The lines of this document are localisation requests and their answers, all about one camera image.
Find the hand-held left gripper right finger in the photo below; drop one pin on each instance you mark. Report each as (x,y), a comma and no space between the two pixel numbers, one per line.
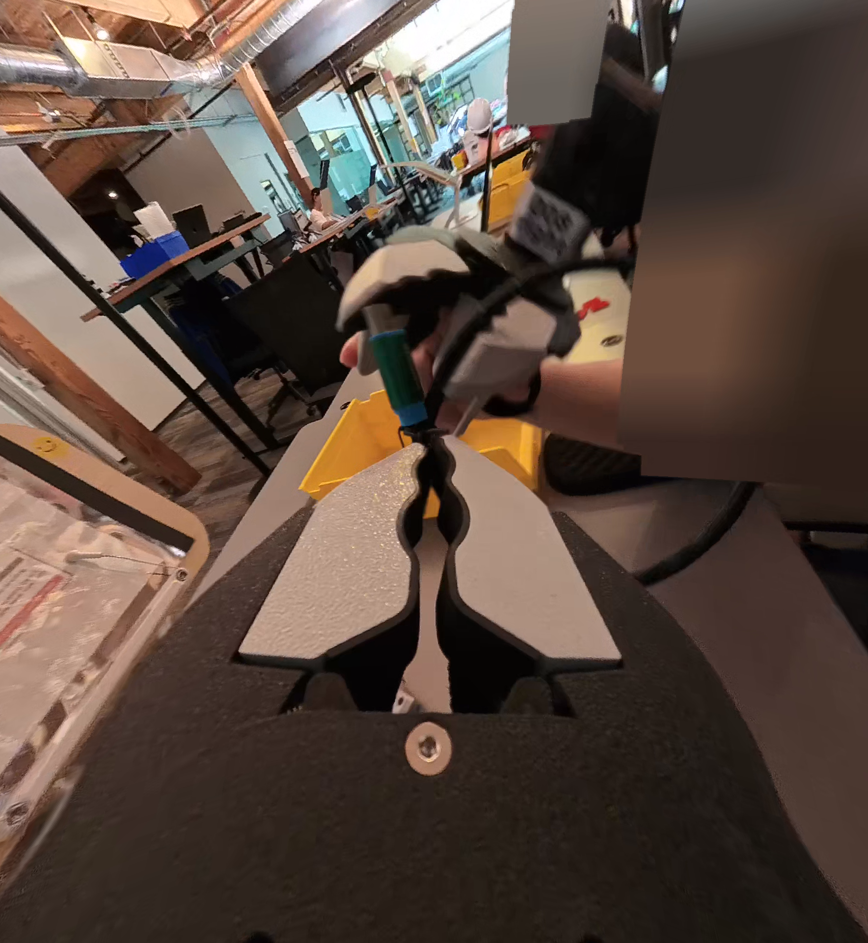
(530,582)

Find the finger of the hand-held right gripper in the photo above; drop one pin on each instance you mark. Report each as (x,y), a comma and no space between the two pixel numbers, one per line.
(471,243)
(397,272)

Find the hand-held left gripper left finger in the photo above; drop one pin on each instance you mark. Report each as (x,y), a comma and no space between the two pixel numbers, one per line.
(331,574)

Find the person's right forearm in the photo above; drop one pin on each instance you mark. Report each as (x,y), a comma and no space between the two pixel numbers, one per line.
(581,401)

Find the person's right hand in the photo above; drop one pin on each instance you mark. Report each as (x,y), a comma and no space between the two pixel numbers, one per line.
(426,368)

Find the yellow plastic bin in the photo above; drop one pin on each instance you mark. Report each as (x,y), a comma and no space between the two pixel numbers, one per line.
(353,449)
(507,188)

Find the black office chair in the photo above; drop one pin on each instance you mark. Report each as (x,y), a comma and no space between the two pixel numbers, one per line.
(287,317)

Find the white hard hat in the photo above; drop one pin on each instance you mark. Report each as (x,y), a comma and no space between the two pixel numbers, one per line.
(480,116)

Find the black textured pad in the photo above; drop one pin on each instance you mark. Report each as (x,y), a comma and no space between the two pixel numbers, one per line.
(588,468)

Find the white box red mark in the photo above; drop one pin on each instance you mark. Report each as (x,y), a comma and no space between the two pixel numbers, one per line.
(603,324)

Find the wooden desk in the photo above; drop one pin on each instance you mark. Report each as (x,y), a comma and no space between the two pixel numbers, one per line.
(183,258)

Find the blue box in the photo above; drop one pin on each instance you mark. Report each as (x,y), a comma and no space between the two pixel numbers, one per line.
(153,254)

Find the black pole stand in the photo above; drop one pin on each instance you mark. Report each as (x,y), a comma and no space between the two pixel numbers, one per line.
(110,309)

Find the plastic wrapped panel on board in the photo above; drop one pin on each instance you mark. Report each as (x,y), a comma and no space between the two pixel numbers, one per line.
(36,589)

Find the wooden support post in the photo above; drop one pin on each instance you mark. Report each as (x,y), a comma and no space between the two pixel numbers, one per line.
(51,361)
(276,132)

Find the silver ventilation duct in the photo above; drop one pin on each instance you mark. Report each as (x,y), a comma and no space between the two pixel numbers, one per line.
(21,66)

